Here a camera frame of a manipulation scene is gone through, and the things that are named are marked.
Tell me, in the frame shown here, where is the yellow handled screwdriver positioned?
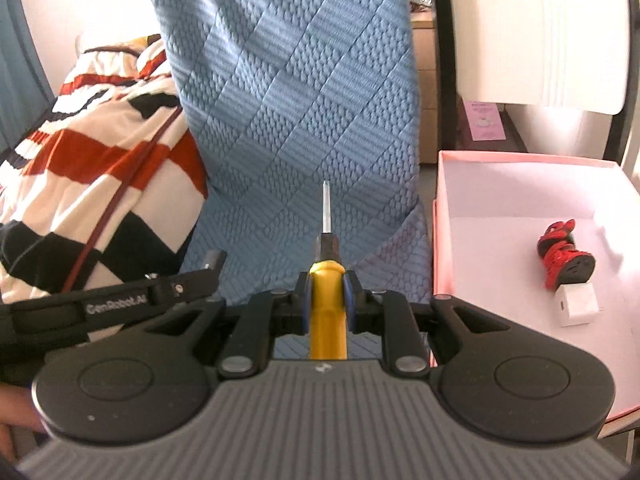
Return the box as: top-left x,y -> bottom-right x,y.
307,180 -> 352,361

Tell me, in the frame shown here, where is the wooden cabinet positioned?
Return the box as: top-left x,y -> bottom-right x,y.
409,9 -> 442,166

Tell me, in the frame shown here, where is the dark red cable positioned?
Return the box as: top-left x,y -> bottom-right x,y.
62,105 -> 184,294

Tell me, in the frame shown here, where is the red and black toy figure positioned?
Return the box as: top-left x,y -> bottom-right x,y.
537,219 -> 597,291

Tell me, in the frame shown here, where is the blue quilted cover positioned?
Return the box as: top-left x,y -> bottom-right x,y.
145,0 -> 437,361

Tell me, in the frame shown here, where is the pink cardboard box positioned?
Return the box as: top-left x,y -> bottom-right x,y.
431,149 -> 640,442

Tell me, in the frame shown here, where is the striped blanket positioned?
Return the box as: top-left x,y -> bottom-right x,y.
0,32 -> 211,307

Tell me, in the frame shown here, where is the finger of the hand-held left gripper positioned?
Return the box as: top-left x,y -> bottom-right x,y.
145,249 -> 229,307

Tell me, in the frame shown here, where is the person's left hand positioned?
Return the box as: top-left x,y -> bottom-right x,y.
0,382 -> 49,456

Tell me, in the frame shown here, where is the white charger adapter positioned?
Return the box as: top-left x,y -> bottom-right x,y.
552,283 -> 600,329

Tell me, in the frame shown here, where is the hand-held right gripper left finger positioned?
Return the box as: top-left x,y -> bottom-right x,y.
142,270 -> 317,380

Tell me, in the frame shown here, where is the white plastic chair back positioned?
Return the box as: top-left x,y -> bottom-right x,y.
445,0 -> 632,117

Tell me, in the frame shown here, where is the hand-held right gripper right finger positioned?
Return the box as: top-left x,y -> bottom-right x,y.
341,270 -> 507,377

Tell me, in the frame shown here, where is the blue curtain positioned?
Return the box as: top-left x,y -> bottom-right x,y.
0,0 -> 57,153

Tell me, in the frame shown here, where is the pink card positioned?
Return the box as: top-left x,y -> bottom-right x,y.
462,100 -> 507,142

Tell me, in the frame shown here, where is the white chair with black frame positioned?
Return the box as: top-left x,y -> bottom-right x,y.
428,0 -> 640,167

